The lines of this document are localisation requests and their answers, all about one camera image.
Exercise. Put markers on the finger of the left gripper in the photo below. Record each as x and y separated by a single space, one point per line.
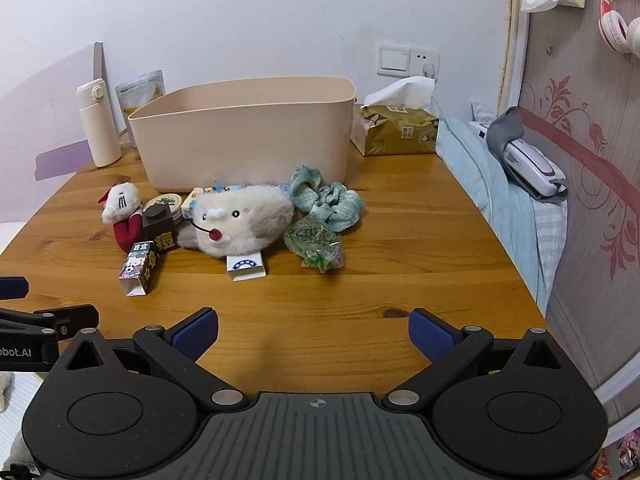
47 325
13 287

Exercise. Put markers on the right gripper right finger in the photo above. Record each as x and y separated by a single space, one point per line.
452 353

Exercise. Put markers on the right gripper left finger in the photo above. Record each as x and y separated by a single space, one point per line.
172 355

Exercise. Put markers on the small white paper box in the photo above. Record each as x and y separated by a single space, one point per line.
245 267

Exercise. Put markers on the black block toy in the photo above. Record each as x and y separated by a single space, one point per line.
159 227

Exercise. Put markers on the small red white plush doll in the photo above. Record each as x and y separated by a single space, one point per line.
122 209

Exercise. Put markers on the white furry plush toy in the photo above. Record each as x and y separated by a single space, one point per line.
236 222

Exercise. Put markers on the cartoon bear tissue pack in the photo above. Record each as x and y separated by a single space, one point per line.
188 204

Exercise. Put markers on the round tin with lid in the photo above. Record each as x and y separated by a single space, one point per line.
172 200

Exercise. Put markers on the green snack packet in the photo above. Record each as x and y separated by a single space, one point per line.
315 243

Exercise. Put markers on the green fabric scrunchie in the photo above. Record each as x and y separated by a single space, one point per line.
334 204

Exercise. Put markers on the blue white porcelain tissue pack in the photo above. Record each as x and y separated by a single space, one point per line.
283 188

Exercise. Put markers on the light blue bedding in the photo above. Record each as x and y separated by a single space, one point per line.
531 228

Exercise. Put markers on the cream thermos bottle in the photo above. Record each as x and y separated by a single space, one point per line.
97 120

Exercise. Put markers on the banana chips snack pouch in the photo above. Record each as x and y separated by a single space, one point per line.
136 94

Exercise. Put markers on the beige plastic storage bin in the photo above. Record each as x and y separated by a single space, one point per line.
245 131

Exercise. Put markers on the gold tissue pack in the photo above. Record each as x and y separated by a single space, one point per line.
396 120

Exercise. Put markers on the decorated headboard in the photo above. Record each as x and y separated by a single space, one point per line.
580 104

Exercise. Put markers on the red white headphones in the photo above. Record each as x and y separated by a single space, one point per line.
619 35

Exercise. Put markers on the white device with grey strap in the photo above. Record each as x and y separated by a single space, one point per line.
524 164

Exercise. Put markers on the white wall switch socket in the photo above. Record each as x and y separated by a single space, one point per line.
405 61

